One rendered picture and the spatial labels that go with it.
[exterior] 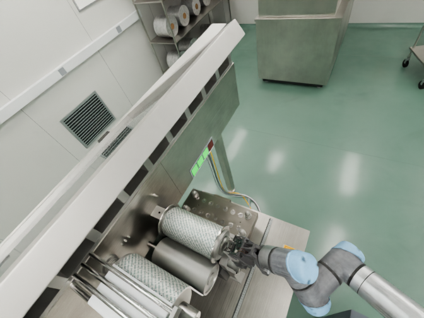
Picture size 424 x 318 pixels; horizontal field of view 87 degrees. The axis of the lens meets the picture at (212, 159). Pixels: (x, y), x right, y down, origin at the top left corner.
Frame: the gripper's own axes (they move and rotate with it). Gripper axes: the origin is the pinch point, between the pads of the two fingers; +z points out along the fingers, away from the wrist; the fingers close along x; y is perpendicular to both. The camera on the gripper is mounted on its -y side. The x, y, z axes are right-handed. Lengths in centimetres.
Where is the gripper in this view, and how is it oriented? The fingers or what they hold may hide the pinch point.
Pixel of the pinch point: (231, 251)
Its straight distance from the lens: 92.6
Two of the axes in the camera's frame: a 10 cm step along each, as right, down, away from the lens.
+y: -7.1, -6.2, -3.2
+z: -5.3, 1.9, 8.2
